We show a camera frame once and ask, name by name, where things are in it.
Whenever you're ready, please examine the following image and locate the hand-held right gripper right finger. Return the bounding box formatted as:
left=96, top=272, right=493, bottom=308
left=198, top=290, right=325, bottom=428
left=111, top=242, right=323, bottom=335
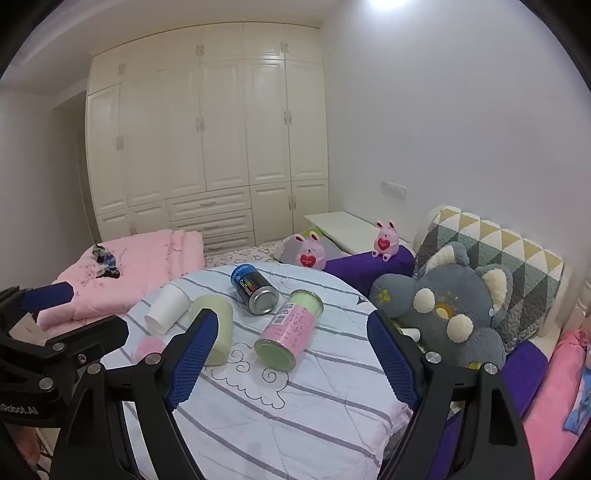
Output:
left=366, top=311, right=533, bottom=480

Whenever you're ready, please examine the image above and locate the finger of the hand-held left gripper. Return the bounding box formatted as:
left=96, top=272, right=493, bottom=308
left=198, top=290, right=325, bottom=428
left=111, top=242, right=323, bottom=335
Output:
left=0, top=315, right=131, bottom=370
left=0, top=282, right=77, bottom=329

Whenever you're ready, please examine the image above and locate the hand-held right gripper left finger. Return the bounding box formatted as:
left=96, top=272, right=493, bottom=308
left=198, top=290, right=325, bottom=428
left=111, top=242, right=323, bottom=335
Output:
left=58, top=308, right=220, bottom=480

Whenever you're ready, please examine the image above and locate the pink canister green lid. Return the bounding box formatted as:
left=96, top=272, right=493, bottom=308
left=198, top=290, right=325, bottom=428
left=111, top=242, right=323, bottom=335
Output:
left=254, top=289, right=324, bottom=370

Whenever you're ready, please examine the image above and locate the pale green cup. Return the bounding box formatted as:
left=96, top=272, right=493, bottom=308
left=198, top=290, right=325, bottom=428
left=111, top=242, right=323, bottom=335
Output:
left=187, top=295, right=235, bottom=367

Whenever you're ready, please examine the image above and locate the white cup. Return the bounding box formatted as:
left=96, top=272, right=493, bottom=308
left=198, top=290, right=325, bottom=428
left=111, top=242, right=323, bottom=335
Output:
left=144, top=282, right=192, bottom=335

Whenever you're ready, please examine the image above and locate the small dark toy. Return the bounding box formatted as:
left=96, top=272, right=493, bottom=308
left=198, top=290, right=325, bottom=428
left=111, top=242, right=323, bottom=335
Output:
left=91, top=244, right=122, bottom=281

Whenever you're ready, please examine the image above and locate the grey elephant plush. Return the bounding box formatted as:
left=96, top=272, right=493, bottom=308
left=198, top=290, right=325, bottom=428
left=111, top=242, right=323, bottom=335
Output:
left=368, top=242, right=515, bottom=370

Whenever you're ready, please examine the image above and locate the pink quilt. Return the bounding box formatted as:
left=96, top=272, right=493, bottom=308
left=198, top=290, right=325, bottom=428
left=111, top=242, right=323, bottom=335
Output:
left=37, top=229, right=206, bottom=330

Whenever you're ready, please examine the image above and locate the dark metal can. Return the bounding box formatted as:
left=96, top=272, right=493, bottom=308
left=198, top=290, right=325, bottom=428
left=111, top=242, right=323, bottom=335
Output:
left=231, top=264, right=281, bottom=317

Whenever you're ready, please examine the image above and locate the purple cushion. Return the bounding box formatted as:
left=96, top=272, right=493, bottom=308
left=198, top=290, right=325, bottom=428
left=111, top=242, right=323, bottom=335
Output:
left=325, top=244, right=416, bottom=289

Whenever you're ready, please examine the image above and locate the heart print bed sheet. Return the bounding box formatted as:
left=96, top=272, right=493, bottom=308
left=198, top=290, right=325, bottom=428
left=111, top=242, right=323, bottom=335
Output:
left=203, top=242, right=296, bottom=268

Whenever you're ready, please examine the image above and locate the pink rabbit plush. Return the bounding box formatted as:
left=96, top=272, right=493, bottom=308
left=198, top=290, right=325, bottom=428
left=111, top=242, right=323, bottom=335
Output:
left=290, top=231, right=329, bottom=269
left=372, top=220, right=402, bottom=261

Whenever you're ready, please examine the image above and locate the grey pillow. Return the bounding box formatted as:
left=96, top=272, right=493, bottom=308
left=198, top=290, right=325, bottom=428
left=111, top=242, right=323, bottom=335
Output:
left=277, top=233, right=352, bottom=266

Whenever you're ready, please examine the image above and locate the purple bed sheet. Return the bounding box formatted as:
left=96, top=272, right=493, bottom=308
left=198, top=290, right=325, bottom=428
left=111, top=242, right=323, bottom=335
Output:
left=429, top=342, right=550, bottom=480

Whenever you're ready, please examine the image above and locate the white nightstand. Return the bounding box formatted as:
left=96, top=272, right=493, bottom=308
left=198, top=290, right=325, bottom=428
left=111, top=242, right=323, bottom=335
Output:
left=304, top=211, right=411, bottom=256

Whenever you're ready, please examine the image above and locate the triangle pattern quilted cover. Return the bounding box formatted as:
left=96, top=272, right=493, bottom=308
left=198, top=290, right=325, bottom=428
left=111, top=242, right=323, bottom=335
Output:
left=413, top=206, right=565, bottom=354

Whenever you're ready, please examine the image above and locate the pink pillow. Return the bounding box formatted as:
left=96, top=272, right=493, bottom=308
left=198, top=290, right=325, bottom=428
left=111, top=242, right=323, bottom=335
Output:
left=522, top=318, right=591, bottom=457

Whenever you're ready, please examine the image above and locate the cream bed headboard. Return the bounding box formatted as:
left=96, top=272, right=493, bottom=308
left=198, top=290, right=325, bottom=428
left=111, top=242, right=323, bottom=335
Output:
left=540, top=272, right=591, bottom=347

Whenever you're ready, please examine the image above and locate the cream wardrobe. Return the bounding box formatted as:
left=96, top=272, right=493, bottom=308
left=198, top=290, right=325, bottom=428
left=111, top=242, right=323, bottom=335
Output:
left=85, top=21, right=331, bottom=254

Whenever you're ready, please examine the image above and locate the ceiling light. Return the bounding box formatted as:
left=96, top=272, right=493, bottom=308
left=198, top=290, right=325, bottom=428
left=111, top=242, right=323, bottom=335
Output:
left=365, top=0, right=416, bottom=14

